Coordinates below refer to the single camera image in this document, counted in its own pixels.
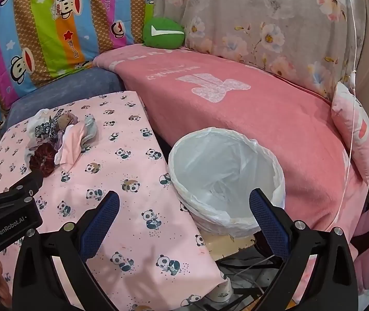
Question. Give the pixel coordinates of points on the striped monkey-print sheet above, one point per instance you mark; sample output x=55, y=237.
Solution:
x=58, y=16

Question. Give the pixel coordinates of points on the pink pillow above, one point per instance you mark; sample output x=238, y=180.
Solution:
x=356, y=129

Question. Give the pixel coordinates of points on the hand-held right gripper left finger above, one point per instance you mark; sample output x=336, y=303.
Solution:
x=101, y=223

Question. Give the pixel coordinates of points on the grey floral sheet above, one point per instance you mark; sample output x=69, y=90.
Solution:
x=252, y=9

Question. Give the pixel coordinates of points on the blue-grey cushion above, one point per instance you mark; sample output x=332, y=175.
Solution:
x=74, y=84

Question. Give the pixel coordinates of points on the dark red scrunchie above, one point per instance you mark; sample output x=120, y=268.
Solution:
x=43, y=160

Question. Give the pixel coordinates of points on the white sock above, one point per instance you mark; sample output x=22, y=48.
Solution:
x=35, y=121

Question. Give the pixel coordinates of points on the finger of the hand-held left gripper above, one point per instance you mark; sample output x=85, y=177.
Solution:
x=32, y=184

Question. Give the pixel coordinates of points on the pink blanket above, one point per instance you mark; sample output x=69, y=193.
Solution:
x=236, y=113

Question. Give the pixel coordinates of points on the leopard-print scrunchie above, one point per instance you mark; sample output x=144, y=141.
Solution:
x=46, y=129

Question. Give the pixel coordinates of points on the waste bin with white liner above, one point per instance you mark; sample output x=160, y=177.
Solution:
x=223, y=168

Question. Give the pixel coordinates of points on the pink panda-print cloth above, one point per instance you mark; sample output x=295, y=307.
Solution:
x=113, y=175

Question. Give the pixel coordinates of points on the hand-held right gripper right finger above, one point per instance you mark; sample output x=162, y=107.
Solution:
x=268, y=223

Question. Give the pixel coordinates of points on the pale pink sock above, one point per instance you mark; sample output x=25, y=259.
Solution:
x=69, y=149

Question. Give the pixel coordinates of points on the green check-mark cushion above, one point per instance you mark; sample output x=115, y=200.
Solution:
x=163, y=34

